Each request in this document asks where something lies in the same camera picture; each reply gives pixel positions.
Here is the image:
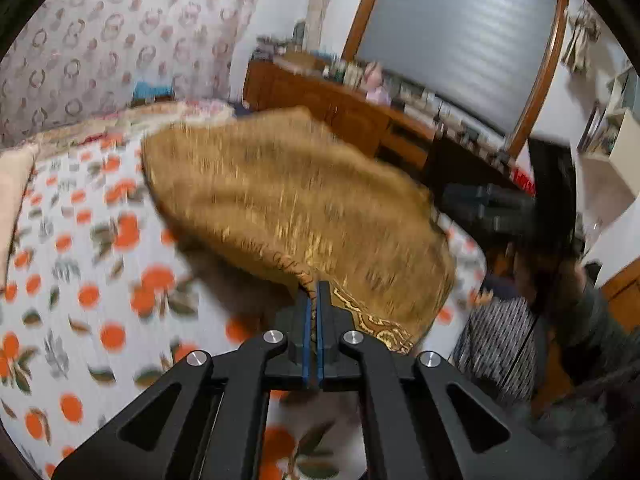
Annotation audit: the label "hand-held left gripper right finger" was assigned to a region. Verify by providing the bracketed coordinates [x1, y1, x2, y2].
[317, 280, 576, 480]

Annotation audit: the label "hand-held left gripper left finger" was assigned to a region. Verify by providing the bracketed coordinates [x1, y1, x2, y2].
[52, 282, 318, 480]

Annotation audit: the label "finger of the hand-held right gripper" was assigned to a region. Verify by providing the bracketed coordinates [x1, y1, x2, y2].
[442, 182, 531, 211]
[450, 210, 531, 242]

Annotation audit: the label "brown patterned garment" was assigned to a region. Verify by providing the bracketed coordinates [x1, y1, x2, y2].
[141, 106, 456, 356]

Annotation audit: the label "person's right forearm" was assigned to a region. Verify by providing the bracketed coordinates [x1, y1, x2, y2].
[530, 260, 640, 401]

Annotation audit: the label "pile of folded clothes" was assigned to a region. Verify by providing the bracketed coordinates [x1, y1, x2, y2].
[252, 35, 289, 61]

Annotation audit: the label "red basket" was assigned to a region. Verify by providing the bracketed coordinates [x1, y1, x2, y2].
[512, 167, 536, 197]

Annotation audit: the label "white bookshelf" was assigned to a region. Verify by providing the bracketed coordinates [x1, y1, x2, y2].
[577, 67, 640, 161]

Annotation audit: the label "person's dotted pants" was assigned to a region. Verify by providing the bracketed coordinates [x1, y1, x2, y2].
[452, 295, 546, 403]

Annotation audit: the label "grey window blind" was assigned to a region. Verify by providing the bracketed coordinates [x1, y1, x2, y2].
[357, 0, 561, 136]

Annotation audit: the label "pink kettle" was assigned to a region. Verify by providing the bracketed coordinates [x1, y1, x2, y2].
[364, 61, 387, 89]

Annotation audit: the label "hanging beige ornament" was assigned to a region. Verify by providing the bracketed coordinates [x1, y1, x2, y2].
[562, 2, 602, 73]

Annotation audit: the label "wooden cabinet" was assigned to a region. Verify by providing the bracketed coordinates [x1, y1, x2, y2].
[243, 57, 531, 196]

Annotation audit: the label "group of bottles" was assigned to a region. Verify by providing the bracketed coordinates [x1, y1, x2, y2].
[322, 57, 366, 87]

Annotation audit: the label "cardboard box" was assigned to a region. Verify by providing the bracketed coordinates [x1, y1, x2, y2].
[272, 51, 326, 74]

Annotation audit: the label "orange print bedsheet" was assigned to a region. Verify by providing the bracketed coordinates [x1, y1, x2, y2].
[0, 102, 488, 480]

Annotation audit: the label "lace corner curtain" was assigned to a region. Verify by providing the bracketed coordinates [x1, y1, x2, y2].
[306, 0, 346, 53]

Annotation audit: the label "blue box behind bed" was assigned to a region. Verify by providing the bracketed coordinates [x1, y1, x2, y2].
[132, 80, 176, 107]

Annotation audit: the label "floral quilt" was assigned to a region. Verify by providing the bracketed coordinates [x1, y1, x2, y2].
[30, 99, 236, 153]

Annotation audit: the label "pink cloth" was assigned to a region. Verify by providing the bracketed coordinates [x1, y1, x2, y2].
[0, 144, 40, 291]

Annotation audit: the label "wooden window frame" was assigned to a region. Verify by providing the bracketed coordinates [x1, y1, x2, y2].
[341, 0, 571, 153]

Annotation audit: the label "ring patterned curtain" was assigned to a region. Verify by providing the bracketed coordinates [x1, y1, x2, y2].
[0, 0, 263, 146]

